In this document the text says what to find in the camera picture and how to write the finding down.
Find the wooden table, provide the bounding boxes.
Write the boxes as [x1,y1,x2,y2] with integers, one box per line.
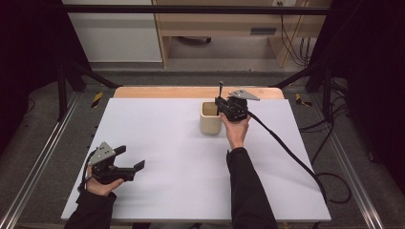
[113,85,285,100]

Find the black floor cables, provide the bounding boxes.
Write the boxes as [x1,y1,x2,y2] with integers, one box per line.
[298,79,352,167]

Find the aluminium floor rail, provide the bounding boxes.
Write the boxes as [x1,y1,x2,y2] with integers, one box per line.
[309,94,387,229]
[0,92,81,229]

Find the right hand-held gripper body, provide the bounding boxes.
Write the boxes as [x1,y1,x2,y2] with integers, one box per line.
[223,89,261,123]

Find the black cables behind desk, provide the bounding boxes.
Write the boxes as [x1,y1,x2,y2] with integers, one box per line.
[278,13,311,67]

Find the person's left hand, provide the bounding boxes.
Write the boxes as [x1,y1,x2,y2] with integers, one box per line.
[85,165,125,198]

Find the black pen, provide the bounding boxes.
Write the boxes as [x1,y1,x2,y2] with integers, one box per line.
[216,80,224,116]

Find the cream square cup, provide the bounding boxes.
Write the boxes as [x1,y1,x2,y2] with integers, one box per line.
[200,100,223,135]

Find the white cabinet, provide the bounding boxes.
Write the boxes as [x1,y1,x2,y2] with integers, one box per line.
[61,0,163,64]

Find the hand-held gripper cable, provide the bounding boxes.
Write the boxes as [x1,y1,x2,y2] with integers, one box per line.
[246,110,352,205]
[77,149,98,194]

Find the person's right hand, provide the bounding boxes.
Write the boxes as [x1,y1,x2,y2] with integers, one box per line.
[219,113,252,151]

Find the left hand-held gripper cable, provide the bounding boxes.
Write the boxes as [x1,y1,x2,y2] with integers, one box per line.
[77,149,98,194]

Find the right hand-held gripper cable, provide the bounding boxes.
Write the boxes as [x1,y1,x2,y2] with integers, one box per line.
[246,110,352,205]

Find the light wooden desk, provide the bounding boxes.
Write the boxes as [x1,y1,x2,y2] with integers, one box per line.
[152,0,332,69]

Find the white table cover sheet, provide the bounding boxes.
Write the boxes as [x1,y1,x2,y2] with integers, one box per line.
[60,97,332,223]

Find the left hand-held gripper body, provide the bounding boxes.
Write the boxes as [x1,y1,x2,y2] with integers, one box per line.
[88,141,137,185]

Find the black curtain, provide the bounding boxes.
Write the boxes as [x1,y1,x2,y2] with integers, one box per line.
[0,0,92,156]
[307,0,405,187]

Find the black metal stand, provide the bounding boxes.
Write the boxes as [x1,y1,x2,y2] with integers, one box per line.
[56,60,122,122]
[269,61,335,124]

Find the black horizontal frame bar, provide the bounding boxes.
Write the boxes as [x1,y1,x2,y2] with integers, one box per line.
[60,4,332,16]

